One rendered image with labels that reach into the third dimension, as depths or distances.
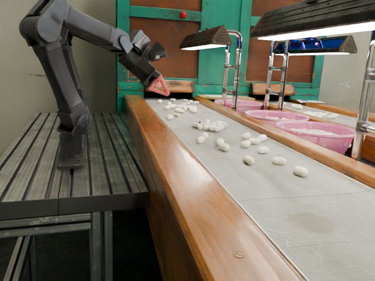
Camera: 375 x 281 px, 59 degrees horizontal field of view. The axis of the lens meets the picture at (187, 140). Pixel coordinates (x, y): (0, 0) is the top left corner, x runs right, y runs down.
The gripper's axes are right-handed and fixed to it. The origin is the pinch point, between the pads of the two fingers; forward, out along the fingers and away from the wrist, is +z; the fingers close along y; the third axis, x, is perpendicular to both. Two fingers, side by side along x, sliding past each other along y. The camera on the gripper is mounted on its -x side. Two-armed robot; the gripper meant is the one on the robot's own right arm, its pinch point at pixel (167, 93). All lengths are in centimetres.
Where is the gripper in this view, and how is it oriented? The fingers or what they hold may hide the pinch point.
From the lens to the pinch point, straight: 117.4
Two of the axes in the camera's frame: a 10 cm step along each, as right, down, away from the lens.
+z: 7.2, 6.1, 3.3
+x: -6.6, 7.5, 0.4
